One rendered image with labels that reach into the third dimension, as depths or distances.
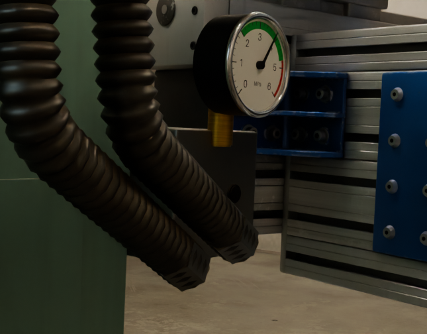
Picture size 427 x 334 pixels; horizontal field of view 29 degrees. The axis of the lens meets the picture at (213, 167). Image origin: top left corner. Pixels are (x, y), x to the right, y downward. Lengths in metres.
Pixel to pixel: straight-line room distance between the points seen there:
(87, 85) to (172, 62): 0.42
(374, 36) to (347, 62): 0.04
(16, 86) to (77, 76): 0.18
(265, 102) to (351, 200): 0.37
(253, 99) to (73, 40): 0.11
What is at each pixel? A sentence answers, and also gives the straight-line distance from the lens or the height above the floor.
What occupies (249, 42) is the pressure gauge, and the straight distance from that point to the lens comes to 0.49.
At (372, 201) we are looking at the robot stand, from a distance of 0.85.
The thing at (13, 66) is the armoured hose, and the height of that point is 0.64.
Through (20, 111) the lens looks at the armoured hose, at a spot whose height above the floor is 0.63.
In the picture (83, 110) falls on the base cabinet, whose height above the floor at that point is 0.63.
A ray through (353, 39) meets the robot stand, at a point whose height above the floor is 0.72.
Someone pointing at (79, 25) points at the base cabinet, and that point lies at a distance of 0.48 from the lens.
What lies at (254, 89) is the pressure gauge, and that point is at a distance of 0.50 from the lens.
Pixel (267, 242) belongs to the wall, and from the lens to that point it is 4.13.
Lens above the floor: 0.62
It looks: 3 degrees down
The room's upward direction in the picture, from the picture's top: 3 degrees clockwise
